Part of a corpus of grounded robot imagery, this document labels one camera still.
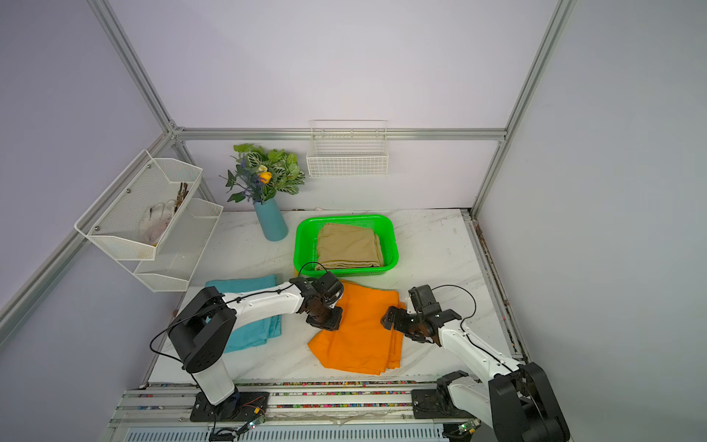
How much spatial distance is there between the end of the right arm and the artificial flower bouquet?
0.52m

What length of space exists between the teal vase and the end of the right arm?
56cm

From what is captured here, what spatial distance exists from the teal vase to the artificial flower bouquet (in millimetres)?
73

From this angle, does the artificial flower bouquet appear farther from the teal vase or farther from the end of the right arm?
the end of the right arm

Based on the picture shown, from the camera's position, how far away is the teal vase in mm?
1024

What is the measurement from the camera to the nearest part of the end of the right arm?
2.05 feet

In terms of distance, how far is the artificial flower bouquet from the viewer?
0.86 m
